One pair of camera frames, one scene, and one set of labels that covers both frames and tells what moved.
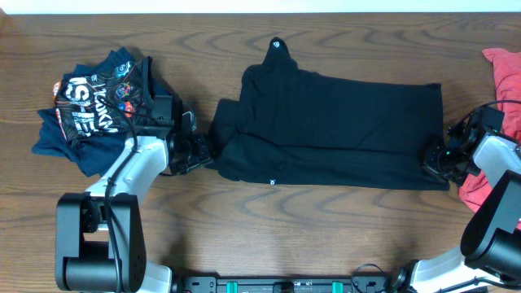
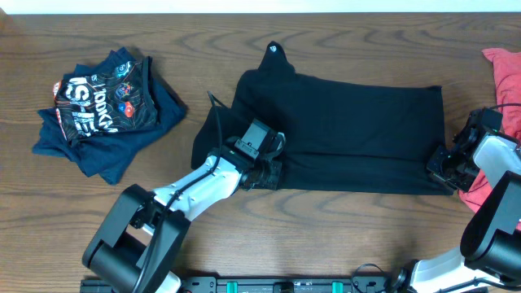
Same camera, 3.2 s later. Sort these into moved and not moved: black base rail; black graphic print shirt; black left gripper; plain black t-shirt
Moved: black left gripper; plain black t-shirt
Not moved: black graphic print shirt; black base rail
